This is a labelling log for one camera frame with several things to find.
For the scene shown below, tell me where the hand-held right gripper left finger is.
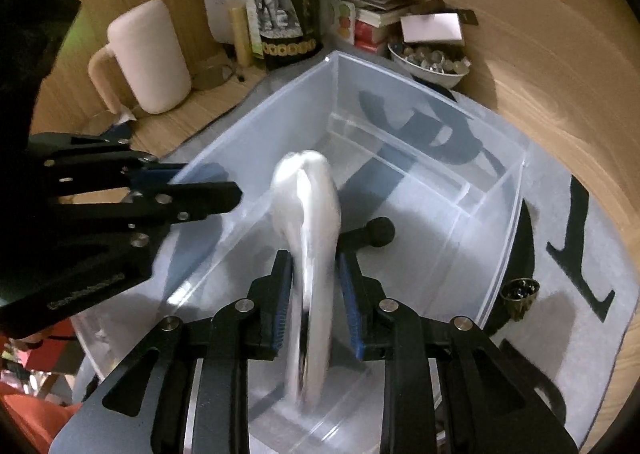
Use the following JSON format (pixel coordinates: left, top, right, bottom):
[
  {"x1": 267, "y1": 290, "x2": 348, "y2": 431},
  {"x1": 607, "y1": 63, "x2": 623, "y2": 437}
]
[{"x1": 102, "y1": 250, "x2": 301, "y2": 454}]

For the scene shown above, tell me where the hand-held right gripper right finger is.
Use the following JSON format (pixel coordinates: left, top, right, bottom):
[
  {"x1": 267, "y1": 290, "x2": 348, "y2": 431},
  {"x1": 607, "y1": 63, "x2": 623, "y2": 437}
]
[{"x1": 336, "y1": 251, "x2": 576, "y2": 454}]

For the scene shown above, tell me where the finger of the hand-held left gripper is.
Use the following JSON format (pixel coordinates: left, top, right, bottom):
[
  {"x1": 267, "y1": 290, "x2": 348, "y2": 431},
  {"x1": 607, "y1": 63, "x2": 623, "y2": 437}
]
[
  {"x1": 46, "y1": 180, "x2": 245, "y2": 256},
  {"x1": 30, "y1": 133, "x2": 227, "y2": 191}
]

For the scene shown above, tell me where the black small microphone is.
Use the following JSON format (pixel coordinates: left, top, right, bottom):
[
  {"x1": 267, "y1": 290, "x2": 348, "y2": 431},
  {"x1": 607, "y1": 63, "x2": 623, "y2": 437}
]
[{"x1": 337, "y1": 216, "x2": 396, "y2": 253}]

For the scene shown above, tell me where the white handheld massager device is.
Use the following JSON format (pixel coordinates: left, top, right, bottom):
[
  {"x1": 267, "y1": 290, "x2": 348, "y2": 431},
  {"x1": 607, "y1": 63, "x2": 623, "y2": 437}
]
[{"x1": 270, "y1": 150, "x2": 344, "y2": 407}]

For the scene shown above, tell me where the clear plastic storage bin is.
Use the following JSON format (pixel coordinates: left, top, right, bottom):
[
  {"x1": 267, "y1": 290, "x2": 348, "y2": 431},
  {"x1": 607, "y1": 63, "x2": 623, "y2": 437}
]
[{"x1": 70, "y1": 50, "x2": 531, "y2": 454}]

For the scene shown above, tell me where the dark ribbed metal jar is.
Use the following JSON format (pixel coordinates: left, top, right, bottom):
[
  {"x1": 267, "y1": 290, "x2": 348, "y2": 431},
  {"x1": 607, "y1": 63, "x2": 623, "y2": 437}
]
[{"x1": 501, "y1": 278, "x2": 542, "y2": 323}]

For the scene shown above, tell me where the yellow tube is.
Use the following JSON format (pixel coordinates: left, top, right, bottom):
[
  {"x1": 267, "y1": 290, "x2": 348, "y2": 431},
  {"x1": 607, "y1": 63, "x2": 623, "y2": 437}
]
[{"x1": 228, "y1": 4, "x2": 252, "y2": 67}]

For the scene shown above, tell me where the dark bottle with elephant label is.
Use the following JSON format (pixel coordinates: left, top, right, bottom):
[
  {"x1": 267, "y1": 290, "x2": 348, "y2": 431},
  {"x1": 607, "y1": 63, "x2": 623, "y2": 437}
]
[{"x1": 247, "y1": 0, "x2": 326, "y2": 71}]

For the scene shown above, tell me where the fruit sticker sheet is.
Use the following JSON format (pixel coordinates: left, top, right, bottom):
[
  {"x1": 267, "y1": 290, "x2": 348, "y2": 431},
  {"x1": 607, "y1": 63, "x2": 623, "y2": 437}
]
[{"x1": 327, "y1": 0, "x2": 357, "y2": 43}]

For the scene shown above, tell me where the grey mat with black print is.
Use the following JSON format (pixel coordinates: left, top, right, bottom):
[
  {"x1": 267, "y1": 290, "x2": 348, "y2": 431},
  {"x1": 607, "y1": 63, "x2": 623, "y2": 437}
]
[{"x1": 70, "y1": 79, "x2": 632, "y2": 446}]

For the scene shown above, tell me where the red box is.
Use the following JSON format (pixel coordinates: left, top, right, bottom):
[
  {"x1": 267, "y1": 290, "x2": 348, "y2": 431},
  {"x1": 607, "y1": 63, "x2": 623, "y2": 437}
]
[{"x1": 354, "y1": 19, "x2": 397, "y2": 53}]

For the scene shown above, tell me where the white ceramic bowl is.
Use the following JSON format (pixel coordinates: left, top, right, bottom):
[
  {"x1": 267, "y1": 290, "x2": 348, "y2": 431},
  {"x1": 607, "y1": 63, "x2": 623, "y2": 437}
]
[{"x1": 387, "y1": 41, "x2": 471, "y2": 90}]

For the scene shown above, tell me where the pile of polished stones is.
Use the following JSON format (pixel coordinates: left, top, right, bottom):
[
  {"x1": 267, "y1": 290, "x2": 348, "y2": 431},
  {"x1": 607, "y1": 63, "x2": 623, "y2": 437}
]
[{"x1": 392, "y1": 45, "x2": 470, "y2": 72}]

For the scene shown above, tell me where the white card box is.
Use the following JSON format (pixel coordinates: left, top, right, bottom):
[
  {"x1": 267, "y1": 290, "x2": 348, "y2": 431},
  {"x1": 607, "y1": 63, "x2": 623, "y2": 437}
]
[{"x1": 400, "y1": 11, "x2": 464, "y2": 46}]

